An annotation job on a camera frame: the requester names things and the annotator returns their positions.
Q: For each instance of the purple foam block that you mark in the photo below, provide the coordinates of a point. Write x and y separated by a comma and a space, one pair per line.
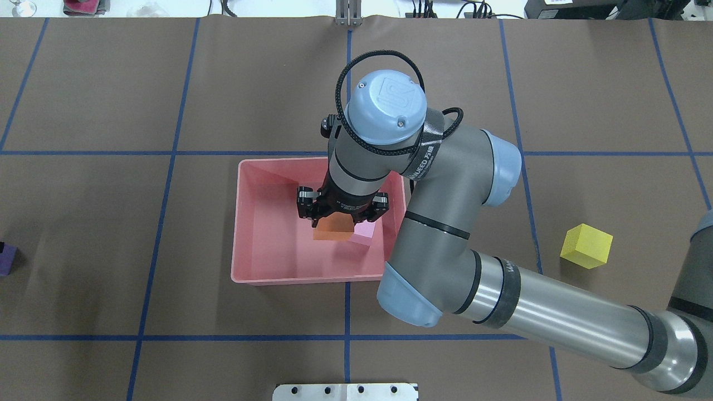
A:
8, 255

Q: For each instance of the aluminium frame post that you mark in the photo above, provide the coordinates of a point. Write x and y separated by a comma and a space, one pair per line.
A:
348, 13

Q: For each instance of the pink foam block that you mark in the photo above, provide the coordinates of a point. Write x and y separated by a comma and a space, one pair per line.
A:
363, 233

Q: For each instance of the orange foam block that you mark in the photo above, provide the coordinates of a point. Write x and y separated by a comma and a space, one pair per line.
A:
336, 227

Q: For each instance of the pink plastic bin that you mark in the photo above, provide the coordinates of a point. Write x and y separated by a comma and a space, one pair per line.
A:
272, 245

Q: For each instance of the pink cloth item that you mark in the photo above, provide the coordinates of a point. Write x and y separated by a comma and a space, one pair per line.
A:
85, 8

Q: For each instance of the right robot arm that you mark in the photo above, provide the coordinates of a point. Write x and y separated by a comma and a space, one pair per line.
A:
386, 127

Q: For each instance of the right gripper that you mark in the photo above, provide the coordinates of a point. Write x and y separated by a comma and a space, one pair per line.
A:
346, 206

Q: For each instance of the white camera mast with base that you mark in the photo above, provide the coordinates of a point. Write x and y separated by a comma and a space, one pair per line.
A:
347, 391

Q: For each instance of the yellow foam block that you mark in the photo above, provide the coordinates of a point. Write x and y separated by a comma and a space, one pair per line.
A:
586, 246

